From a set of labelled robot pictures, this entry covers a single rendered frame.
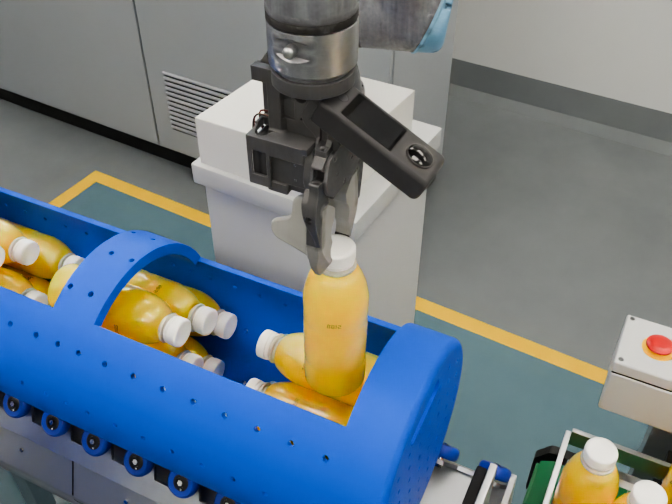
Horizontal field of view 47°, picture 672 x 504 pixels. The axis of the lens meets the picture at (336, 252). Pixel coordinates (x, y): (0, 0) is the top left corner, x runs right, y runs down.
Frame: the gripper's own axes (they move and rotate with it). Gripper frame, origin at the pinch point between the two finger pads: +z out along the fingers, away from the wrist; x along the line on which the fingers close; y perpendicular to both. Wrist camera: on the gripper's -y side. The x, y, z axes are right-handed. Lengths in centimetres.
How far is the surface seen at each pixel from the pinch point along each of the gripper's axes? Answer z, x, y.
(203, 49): 78, -159, 132
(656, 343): 27, -30, -33
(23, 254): 26, -5, 55
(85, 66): 102, -164, 197
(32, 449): 49, 11, 46
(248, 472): 25.2, 12.4, 4.9
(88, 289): 15.6, 3.8, 32.4
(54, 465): 50, 11, 42
